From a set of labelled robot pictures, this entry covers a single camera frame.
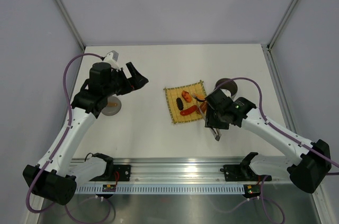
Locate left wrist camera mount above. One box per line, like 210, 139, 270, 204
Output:
103, 50, 120, 70

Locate small circuit board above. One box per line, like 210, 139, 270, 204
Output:
102, 184, 117, 193
244, 185, 260, 194

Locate left aluminium frame post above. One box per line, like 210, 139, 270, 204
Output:
53, 0, 86, 51

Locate stainless steel tongs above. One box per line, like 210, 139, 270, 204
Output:
192, 93, 221, 141

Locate right small circuit board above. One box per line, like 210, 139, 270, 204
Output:
244, 185, 260, 194

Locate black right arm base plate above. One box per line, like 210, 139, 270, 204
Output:
219, 164, 265, 182

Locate white slotted cable duct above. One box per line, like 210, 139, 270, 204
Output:
75, 184, 245, 195

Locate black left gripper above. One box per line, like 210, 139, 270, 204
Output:
103, 62, 148, 98

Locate orange salmon slice toy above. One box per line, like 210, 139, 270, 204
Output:
192, 93, 206, 102

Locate right aluminium frame post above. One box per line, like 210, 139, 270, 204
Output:
267, 0, 301, 52

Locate red sausage toy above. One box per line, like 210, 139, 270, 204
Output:
180, 105, 198, 116

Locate grey canister lid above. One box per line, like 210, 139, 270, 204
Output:
101, 96, 122, 116

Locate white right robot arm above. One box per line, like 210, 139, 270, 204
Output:
205, 89, 332, 193

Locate aluminium front rail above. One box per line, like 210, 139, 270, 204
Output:
35, 157, 323, 184

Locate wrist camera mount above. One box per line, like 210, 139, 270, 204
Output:
103, 50, 120, 70
221, 89, 231, 97

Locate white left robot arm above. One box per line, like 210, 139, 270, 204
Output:
23, 62, 149, 205

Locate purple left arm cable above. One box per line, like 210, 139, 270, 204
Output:
26, 52, 120, 221

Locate left small circuit board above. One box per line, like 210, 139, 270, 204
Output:
102, 184, 117, 193

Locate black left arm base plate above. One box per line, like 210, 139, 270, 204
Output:
90, 165, 131, 182

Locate bamboo woven tray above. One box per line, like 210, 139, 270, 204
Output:
164, 80, 207, 124

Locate aluminium frame post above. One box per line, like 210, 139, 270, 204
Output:
267, 0, 301, 52
53, 0, 86, 51

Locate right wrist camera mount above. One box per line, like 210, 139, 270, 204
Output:
221, 89, 231, 97

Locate grey metal lunch canister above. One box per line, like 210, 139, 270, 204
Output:
215, 78, 238, 100

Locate black sea cucumber toy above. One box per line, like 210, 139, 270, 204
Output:
176, 97, 184, 111

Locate brown grilled sausage toy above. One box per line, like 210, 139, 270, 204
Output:
197, 102, 208, 114

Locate orange fried fish toy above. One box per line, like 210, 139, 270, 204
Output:
182, 91, 192, 103

